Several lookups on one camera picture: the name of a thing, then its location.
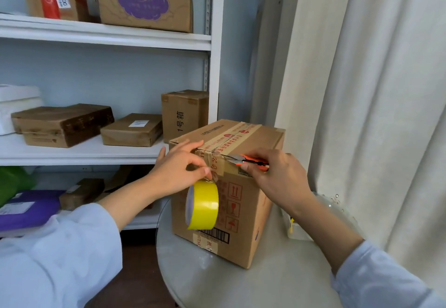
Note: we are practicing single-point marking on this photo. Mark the person's right hand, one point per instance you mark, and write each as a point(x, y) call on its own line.
point(282, 182)

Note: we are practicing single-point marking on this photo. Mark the person's left hand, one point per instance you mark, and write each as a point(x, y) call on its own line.
point(174, 175)

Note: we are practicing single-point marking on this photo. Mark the orange thread snips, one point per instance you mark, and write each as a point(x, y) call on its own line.
point(249, 159)

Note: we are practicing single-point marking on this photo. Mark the yellow tape roll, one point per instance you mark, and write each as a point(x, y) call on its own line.
point(205, 206)

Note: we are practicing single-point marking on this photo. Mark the brown cardboard box red print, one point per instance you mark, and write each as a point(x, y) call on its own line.
point(244, 220)

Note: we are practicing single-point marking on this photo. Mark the person's right forearm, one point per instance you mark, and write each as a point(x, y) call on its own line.
point(359, 269)

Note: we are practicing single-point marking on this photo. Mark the person's left forearm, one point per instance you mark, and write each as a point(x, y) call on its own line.
point(59, 255)

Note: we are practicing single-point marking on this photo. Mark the open cardboard box red print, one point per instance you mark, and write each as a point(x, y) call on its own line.
point(122, 179)

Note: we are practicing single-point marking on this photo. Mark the flat brown box white label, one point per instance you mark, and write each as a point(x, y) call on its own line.
point(125, 137)

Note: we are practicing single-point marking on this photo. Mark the upright small cardboard box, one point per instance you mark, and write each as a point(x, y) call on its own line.
point(184, 106)

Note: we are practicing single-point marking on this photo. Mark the small taped brown parcel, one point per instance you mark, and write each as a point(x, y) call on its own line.
point(82, 194)

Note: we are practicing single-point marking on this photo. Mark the dark brown flat box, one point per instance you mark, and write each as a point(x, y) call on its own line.
point(55, 125)

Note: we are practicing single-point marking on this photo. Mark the box with purple logo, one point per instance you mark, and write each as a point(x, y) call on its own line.
point(177, 18)

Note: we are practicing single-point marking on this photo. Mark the white foam box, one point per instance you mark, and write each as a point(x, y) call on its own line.
point(17, 93)

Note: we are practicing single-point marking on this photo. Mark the clear plastic container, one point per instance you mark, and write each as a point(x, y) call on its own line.
point(299, 233)

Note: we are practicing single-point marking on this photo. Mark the white curtain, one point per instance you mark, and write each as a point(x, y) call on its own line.
point(383, 92)

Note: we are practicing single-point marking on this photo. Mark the white metal shelf unit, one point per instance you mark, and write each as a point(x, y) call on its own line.
point(104, 34)

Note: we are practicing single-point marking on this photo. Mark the green object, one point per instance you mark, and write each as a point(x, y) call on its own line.
point(14, 182)

